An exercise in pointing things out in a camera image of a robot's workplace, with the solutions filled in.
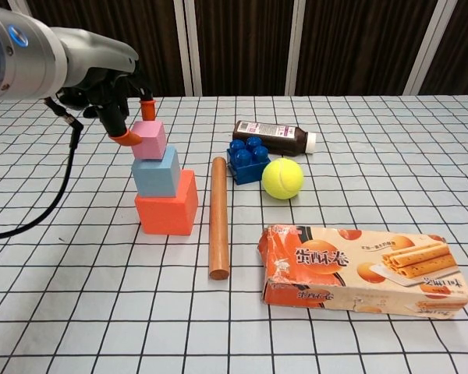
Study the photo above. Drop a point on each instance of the brown bottle white cap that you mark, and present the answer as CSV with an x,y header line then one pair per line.
x,y
281,136

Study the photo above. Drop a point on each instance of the orange egg roll box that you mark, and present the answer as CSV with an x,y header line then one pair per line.
x,y
335,265

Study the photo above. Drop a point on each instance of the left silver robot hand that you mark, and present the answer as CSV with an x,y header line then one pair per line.
x,y
97,54

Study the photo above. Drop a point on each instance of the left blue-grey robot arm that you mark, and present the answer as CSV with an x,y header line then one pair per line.
x,y
15,58

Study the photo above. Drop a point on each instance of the large orange foam cube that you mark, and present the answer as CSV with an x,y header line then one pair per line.
x,y
164,214

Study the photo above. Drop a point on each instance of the light checkered tablecloth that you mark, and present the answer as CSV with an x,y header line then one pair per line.
x,y
374,175

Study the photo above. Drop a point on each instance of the blue studded toy brick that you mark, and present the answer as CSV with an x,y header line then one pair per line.
x,y
249,171

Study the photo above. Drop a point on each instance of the white double partition post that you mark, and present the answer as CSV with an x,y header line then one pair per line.
x,y
189,46

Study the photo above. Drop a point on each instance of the medium blue foam cube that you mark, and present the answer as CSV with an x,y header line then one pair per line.
x,y
156,175

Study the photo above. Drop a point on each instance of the white aluminium partition post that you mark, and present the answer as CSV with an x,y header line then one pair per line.
x,y
298,46
431,46

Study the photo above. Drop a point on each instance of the yellow tennis ball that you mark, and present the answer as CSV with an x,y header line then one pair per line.
x,y
282,178

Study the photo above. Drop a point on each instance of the small pink foam cube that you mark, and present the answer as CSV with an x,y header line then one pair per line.
x,y
150,142

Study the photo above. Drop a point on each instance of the brown wooden rod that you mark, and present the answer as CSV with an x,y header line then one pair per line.
x,y
218,218

